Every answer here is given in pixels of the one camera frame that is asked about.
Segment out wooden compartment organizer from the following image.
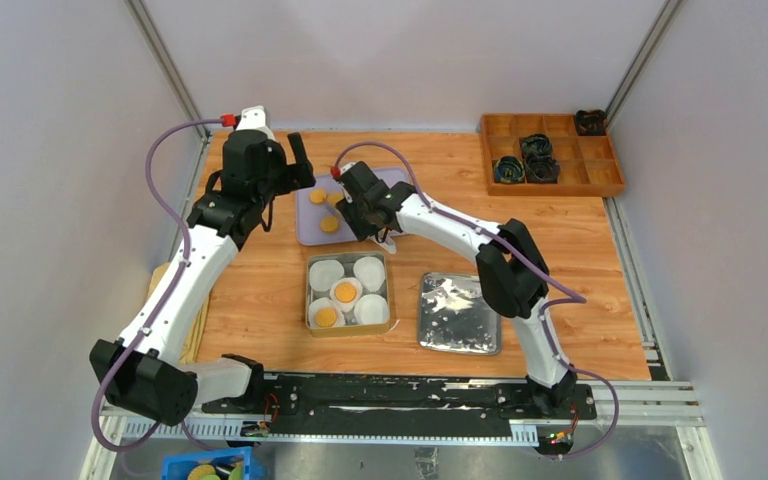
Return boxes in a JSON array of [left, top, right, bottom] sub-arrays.
[[479, 113, 626, 198]]

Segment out white paper cupcake liner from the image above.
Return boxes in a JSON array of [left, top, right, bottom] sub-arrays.
[[353, 256, 386, 293], [308, 259, 345, 292], [354, 294, 390, 326], [329, 277, 363, 312], [308, 298, 345, 329]]

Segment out orange cookie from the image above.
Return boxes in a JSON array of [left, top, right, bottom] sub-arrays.
[[314, 307, 340, 328], [326, 192, 344, 207], [319, 215, 340, 234], [309, 189, 329, 205], [333, 281, 358, 304]]

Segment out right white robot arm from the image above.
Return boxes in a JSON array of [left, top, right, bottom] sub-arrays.
[[331, 161, 578, 418]]

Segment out lavender tray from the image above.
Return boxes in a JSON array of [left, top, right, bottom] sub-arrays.
[[295, 166, 413, 248]]

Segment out gold cookie tin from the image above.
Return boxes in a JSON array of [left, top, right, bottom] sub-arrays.
[[304, 252, 398, 338]]

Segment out blue plastic bin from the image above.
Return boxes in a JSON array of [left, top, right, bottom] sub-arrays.
[[161, 447, 266, 480]]

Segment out silver tin lid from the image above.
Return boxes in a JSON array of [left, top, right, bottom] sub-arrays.
[[417, 272, 502, 356]]

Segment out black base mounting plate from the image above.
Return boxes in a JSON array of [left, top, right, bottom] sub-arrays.
[[202, 373, 597, 440]]

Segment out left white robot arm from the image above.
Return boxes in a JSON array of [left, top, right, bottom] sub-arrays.
[[89, 105, 315, 426]]

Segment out metal tongs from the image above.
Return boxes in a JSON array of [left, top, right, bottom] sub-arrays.
[[326, 197, 397, 254]]

